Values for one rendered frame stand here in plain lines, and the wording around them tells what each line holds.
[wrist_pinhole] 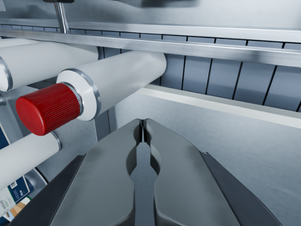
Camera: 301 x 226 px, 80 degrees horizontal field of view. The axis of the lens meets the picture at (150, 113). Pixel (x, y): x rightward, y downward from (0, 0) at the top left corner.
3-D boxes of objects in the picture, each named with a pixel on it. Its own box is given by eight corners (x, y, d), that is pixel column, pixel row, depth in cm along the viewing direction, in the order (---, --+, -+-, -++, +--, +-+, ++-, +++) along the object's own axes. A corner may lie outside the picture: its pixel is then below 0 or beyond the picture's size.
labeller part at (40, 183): (22, 189, 96) (19, 191, 95) (-1, 143, 81) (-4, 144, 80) (62, 216, 83) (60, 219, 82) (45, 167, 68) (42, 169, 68)
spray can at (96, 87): (139, 75, 32) (19, 136, 16) (139, 43, 29) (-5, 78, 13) (166, 80, 30) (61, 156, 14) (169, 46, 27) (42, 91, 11)
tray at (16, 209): (18, 213, 163) (14, 217, 160) (4, 193, 154) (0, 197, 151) (39, 225, 146) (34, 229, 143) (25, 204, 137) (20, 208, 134)
